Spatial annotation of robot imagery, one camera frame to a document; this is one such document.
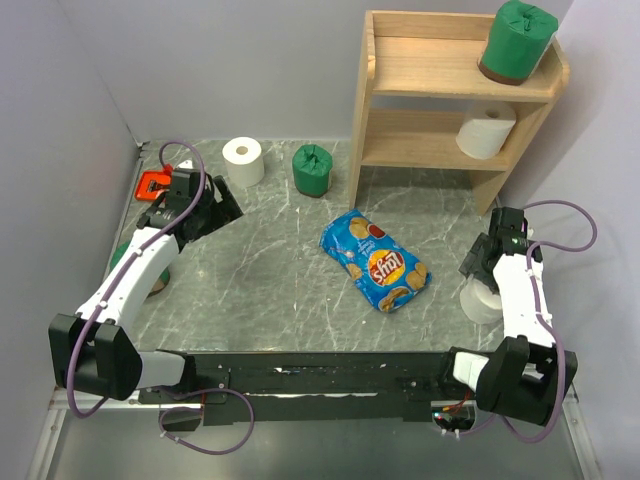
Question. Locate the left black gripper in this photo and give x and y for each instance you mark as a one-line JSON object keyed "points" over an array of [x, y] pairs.
{"points": [[225, 211]]}

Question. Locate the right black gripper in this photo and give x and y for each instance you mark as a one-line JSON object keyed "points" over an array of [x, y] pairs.
{"points": [[472, 263]]}

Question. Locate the white paper towel roll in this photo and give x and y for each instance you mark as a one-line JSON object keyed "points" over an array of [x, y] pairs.
{"points": [[244, 162], [479, 303], [485, 128]]}

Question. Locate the green paper towel roll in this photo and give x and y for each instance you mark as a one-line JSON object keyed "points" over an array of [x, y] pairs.
{"points": [[518, 38]]}

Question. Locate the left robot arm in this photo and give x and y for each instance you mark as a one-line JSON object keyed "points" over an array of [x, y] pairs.
{"points": [[91, 349]]}

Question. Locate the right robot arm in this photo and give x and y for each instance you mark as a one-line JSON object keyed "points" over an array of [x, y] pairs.
{"points": [[529, 372]]}

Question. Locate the wooden two-tier shelf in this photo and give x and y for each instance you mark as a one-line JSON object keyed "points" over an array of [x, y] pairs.
{"points": [[415, 71]]}

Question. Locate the orange razor package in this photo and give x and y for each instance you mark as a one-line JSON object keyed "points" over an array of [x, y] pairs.
{"points": [[149, 188]]}

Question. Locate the green wrapped roll back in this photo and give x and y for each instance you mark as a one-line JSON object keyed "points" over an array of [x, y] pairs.
{"points": [[312, 166]]}

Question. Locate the green wrapped roll left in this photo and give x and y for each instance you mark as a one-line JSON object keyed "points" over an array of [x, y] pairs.
{"points": [[162, 281]]}

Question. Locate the blue Lays chips bag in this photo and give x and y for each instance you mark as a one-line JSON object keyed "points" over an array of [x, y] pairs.
{"points": [[386, 273]]}

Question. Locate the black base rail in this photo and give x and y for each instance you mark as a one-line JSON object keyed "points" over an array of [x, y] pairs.
{"points": [[311, 386]]}

